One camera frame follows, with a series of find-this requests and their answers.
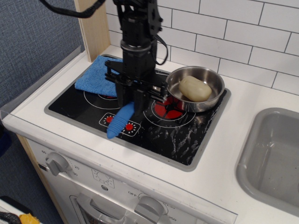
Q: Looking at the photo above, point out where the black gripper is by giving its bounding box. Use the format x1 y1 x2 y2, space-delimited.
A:
105 48 167 116

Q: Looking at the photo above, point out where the blue handled metal spoon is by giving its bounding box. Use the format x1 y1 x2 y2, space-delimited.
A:
107 102 135 139

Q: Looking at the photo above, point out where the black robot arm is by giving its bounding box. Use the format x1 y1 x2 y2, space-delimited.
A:
105 0 168 116

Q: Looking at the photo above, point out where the small metal pot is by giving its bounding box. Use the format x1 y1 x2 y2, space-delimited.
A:
161 66 225 112

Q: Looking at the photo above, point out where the blue folded cloth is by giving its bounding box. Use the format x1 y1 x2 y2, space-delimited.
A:
75 56 122 97

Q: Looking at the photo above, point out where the black toy stovetop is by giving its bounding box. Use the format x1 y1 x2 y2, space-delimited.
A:
44 84 231 172

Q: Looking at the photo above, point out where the beige toy potato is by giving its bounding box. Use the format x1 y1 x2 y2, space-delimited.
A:
179 76 212 102

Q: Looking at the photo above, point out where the grey left oven knob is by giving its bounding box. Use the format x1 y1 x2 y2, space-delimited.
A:
46 152 69 176

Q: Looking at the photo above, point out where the grey oven knob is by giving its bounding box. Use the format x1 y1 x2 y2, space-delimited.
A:
46 152 69 176
134 196 164 224

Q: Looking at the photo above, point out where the white toy oven front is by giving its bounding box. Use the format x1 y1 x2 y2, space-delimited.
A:
28 140 236 224

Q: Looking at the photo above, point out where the grey right oven knob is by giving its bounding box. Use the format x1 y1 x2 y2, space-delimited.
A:
134 196 164 224

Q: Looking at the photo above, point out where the grey plastic sink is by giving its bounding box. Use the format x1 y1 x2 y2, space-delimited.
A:
236 108 299 216

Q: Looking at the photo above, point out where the yellow black object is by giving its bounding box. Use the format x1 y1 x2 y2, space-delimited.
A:
0 211 41 224

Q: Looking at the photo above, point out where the light wooden side post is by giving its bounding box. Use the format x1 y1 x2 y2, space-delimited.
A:
78 4 111 63

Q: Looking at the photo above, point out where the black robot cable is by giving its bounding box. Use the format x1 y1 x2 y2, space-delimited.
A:
39 0 107 19

